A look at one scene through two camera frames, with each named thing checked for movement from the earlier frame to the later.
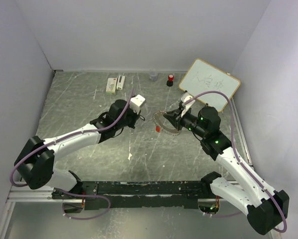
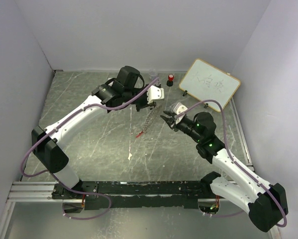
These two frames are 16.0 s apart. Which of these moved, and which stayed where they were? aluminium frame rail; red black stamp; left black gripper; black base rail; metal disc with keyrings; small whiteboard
Moved: left black gripper; metal disc with keyrings
Stayed: small whiteboard; black base rail; red black stamp; aluminium frame rail
